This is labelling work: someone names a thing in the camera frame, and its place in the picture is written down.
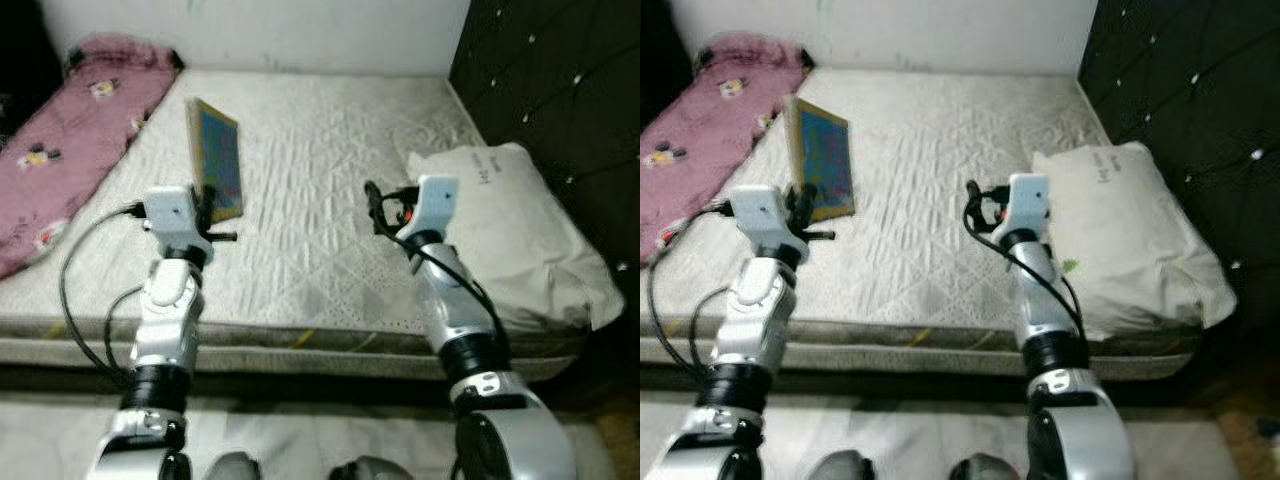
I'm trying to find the yellow blue children's picture book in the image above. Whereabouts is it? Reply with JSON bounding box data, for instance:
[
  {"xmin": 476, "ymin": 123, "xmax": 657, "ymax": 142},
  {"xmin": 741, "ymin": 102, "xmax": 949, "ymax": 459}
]
[
  {"xmin": 187, "ymin": 97, "xmax": 245, "ymax": 223},
  {"xmin": 783, "ymin": 95, "xmax": 858, "ymax": 223}
]

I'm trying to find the white pillow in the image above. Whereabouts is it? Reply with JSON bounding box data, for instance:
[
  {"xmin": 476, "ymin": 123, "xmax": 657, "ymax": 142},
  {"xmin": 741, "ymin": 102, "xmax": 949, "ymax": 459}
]
[
  {"xmin": 1030, "ymin": 140, "xmax": 1239, "ymax": 343},
  {"xmin": 395, "ymin": 142, "xmax": 626, "ymax": 334}
]

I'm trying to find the white quilted mattress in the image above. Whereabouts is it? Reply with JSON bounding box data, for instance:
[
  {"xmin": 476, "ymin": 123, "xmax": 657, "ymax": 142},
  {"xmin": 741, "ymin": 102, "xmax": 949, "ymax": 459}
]
[
  {"xmin": 0, "ymin": 68, "xmax": 591, "ymax": 351},
  {"xmin": 640, "ymin": 66, "xmax": 1216, "ymax": 351}
]

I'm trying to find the purple cartoon print blanket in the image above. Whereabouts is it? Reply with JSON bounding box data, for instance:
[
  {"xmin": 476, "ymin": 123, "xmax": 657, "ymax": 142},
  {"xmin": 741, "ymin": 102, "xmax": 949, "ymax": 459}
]
[
  {"xmin": 640, "ymin": 33, "xmax": 813, "ymax": 266},
  {"xmin": 0, "ymin": 33, "xmax": 186, "ymax": 281}
]

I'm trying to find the dotted lower mattress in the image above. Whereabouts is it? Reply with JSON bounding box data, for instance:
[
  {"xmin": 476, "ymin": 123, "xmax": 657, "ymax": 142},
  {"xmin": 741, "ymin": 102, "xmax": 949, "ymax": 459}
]
[
  {"xmin": 640, "ymin": 335, "xmax": 1201, "ymax": 383},
  {"xmin": 0, "ymin": 335, "xmax": 586, "ymax": 383}
]

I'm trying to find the black tufted headboard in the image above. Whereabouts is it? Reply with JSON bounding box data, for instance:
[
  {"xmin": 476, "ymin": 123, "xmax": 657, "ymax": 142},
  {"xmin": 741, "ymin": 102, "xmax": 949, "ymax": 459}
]
[
  {"xmin": 448, "ymin": 0, "xmax": 641, "ymax": 271},
  {"xmin": 1078, "ymin": 0, "xmax": 1280, "ymax": 301}
]

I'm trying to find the grey robot right leg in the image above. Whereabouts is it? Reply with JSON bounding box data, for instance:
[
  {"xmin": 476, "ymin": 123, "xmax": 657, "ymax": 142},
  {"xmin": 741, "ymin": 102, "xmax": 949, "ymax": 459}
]
[
  {"xmin": 948, "ymin": 453, "xmax": 1026, "ymax": 480},
  {"xmin": 328, "ymin": 455, "xmax": 419, "ymax": 480}
]

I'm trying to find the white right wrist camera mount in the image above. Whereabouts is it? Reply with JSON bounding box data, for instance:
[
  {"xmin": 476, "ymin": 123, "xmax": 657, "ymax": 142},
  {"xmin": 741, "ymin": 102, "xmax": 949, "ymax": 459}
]
[
  {"xmin": 1003, "ymin": 173, "xmax": 1051, "ymax": 243},
  {"xmin": 400, "ymin": 175, "xmax": 461, "ymax": 243}
]

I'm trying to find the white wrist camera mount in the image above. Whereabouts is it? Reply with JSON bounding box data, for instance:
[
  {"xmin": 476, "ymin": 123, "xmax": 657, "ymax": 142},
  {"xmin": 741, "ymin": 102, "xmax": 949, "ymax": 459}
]
[
  {"xmin": 1003, "ymin": 173, "xmax": 1051, "ymax": 243},
  {"xmin": 728, "ymin": 184, "xmax": 801, "ymax": 263},
  {"xmin": 400, "ymin": 175, "xmax": 461, "ymax": 243},
  {"xmin": 145, "ymin": 186, "xmax": 216, "ymax": 263}
]

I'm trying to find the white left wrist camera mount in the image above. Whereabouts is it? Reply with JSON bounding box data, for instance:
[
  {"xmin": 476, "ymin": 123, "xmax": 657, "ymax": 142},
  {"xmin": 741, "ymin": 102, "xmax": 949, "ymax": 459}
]
[
  {"xmin": 145, "ymin": 186, "xmax": 216, "ymax": 263},
  {"xmin": 728, "ymin": 184, "xmax": 801, "ymax": 263}
]

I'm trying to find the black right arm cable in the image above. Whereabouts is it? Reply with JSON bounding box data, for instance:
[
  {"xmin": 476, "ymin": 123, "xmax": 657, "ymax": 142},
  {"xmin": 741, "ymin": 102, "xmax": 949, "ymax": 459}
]
[
  {"xmin": 963, "ymin": 185, "xmax": 1086, "ymax": 341},
  {"xmin": 365, "ymin": 185, "xmax": 511, "ymax": 351}
]

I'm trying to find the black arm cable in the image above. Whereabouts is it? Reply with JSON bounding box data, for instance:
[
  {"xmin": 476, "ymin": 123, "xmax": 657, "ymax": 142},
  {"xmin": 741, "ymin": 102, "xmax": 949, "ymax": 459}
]
[
  {"xmin": 365, "ymin": 185, "xmax": 511, "ymax": 351},
  {"xmin": 963, "ymin": 185, "xmax": 1086, "ymax": 341},
  {"xmin": 645, "ymin": 200, "xmax": 736, "ymax": 386},
  {"xmin": 58, "ymin": 203, "xmax": 151, "ymax": 386}
]

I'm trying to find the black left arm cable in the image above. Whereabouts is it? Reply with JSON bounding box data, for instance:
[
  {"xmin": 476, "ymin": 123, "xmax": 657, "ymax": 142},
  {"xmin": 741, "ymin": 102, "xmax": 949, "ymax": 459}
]
[
  {"xmin": 58, "ymin": 203, "xmax": 151, "ymax": 386},
  {"xmin": 645, "ymin": 200, "xmax": 736, "ymax": 386}
]

